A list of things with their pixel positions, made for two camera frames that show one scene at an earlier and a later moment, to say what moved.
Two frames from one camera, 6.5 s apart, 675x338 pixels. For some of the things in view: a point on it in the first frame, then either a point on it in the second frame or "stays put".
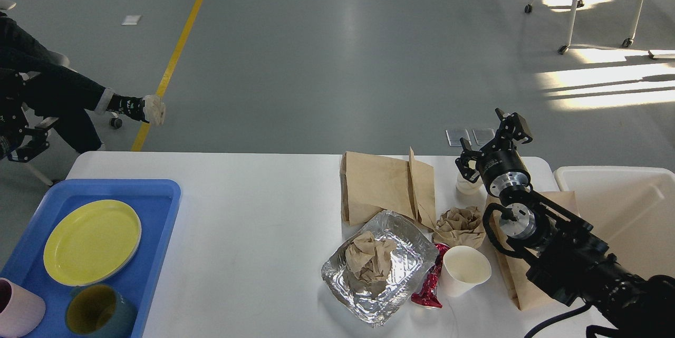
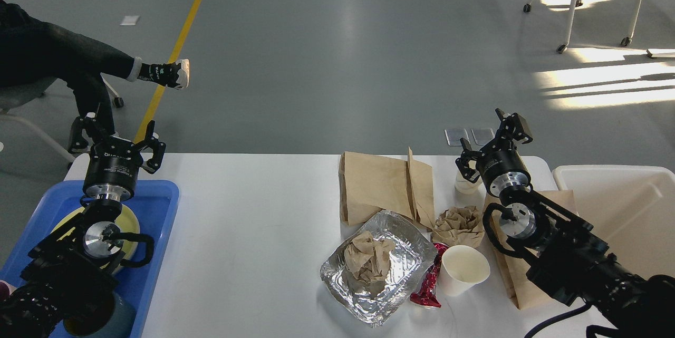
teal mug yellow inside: x=96 y=310 stays put
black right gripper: x=501 y=166 stays put
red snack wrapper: x=427 y=295 stays put
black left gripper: x=13 y=121 → x=113 y=166
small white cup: x=468 y=187 stays put
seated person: x=66 y=96 → x=32 y=51
